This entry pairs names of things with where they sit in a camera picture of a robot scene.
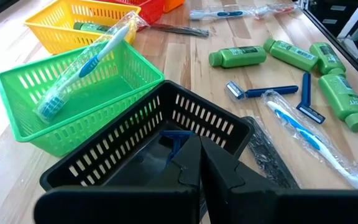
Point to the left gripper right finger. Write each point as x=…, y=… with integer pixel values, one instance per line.
x=228, y=189

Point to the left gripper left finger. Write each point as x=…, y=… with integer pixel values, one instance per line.
x=179, y=186

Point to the blue disposable razor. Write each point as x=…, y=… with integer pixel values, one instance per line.
x=269, y=91
x=306, y=90
x=176, y=141

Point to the blue white toothbrush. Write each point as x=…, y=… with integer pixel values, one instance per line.
x=300, y=130
x=228, y=13
x=89, y=63

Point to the small green shampoo bottle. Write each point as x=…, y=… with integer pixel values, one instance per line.
x=342, y=99
x=241, y=56
x=291, y=54
x=89, y=27
x=326, y=57

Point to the black comb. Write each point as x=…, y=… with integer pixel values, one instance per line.
x=182, y=30
x=266, y=155

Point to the black plastic basket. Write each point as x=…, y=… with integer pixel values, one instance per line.
x=129, y=165

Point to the green plastic basket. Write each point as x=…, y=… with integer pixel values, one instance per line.
x=89, y=102

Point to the red plastic basket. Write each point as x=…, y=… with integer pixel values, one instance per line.
x=151, y=12

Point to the orange plastic basket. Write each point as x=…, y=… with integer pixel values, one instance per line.
x=172, y=4

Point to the yellow plastic basket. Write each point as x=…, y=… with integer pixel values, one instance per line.
x=64, y=43

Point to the wrapped red white toothbrush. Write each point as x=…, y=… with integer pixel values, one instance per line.
x=278, y=8

